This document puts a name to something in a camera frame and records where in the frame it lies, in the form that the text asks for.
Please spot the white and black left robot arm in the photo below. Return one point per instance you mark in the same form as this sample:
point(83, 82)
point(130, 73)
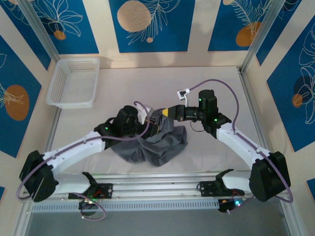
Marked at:
point(73, 150)

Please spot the grey t-shirt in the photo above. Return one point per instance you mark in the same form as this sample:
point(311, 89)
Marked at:
point(160, 147)

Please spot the white plastic basket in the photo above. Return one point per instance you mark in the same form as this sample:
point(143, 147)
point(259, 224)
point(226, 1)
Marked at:
point(73, 83)

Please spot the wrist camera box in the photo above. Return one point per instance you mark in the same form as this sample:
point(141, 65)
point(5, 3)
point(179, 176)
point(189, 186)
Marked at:
point(182, 94)
point(145, 111)

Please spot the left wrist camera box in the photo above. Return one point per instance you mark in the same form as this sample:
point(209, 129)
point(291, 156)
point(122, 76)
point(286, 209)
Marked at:
point(145, 111)

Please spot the wide aluminium mounting rail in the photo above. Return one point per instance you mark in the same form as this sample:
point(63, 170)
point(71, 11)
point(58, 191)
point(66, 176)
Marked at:
point(157, 186)

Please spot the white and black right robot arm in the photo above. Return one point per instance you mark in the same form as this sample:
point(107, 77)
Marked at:
point(246, 145)

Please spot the aluminium frame post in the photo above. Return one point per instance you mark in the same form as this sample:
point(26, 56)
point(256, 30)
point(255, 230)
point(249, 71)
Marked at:
point(262, 37)
point(40, 29)

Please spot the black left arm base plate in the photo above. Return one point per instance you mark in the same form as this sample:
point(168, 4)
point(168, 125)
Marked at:
point(105, 189)

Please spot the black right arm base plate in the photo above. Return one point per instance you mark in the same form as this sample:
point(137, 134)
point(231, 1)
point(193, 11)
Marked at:
point(206, 189)

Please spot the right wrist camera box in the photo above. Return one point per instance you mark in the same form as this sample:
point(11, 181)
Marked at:
point(182, 94)

